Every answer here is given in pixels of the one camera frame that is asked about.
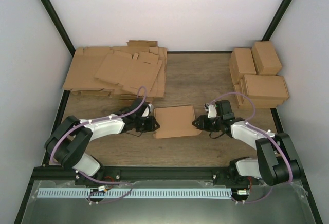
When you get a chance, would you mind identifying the cardboard box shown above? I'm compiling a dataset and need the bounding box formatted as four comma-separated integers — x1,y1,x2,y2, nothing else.
153,105,201,139

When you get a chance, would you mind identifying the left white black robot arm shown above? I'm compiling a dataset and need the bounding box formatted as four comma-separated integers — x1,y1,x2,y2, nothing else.
45,98,160,185

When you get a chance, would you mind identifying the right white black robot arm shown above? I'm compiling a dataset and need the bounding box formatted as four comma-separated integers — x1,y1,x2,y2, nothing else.
192,100,304,186

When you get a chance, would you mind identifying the folded box front bottom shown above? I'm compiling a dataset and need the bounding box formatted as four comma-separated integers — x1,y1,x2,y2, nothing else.
233,84,284,109

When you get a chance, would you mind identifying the folded box front top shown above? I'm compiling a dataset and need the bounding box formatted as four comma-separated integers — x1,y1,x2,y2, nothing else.
239,74,289,101

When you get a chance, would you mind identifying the folded box back middle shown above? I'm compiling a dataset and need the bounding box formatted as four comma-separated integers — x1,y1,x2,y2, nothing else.
229,48,257,85

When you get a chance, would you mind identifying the folded box back right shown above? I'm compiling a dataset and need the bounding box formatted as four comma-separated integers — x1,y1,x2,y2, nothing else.
251,41,282,76

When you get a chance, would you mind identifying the stack of flat cardboard sheets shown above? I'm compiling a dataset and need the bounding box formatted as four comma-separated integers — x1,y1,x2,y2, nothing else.
62,40,167,99

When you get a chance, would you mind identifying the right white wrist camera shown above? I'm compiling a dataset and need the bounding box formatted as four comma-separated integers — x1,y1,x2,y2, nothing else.
204,103,217,119

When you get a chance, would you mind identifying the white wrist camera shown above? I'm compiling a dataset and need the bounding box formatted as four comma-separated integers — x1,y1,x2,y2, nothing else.
204,103,217,119
141,103,154,118

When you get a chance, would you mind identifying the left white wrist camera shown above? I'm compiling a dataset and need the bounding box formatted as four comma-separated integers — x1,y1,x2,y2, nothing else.
141,103,154,118

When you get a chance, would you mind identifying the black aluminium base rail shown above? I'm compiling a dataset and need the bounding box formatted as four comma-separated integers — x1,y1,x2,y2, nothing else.
31,166,249,187

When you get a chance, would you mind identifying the light blue slotted cable duct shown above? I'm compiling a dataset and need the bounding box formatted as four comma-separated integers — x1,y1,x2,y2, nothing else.
36,188,232,199

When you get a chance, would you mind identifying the right black frame post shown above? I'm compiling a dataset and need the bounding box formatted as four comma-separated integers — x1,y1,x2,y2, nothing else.
261,0,293,41

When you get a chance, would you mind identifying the black frame post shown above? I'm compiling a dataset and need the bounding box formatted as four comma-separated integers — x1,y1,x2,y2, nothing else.
40,0,76,57
261,0,293,41

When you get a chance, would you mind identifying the left black frame post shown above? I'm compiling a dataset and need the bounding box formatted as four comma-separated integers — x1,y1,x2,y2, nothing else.
40,0,76,57

